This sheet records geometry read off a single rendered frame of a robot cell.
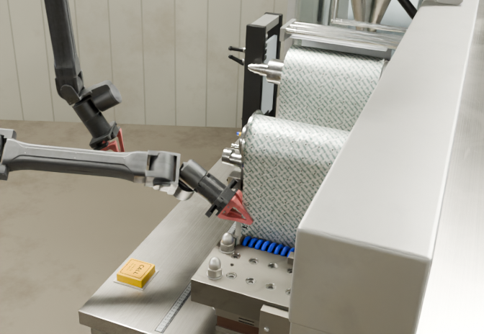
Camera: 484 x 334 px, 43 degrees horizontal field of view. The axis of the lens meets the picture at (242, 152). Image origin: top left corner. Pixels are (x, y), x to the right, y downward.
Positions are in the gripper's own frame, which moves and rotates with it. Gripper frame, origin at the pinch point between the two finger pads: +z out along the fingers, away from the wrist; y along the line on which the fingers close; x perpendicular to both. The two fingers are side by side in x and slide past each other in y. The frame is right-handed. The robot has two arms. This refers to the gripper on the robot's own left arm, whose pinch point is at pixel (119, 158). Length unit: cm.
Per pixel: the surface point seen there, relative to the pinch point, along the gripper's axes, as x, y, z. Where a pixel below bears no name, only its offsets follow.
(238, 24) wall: -17, 251, 42
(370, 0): -83, 28, 0
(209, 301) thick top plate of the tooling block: -21, -52, 19
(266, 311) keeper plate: -33, -59, 22
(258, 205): -37, -35, 12
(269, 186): -41, -36, 8
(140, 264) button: -2.6, -32.6, 15.6
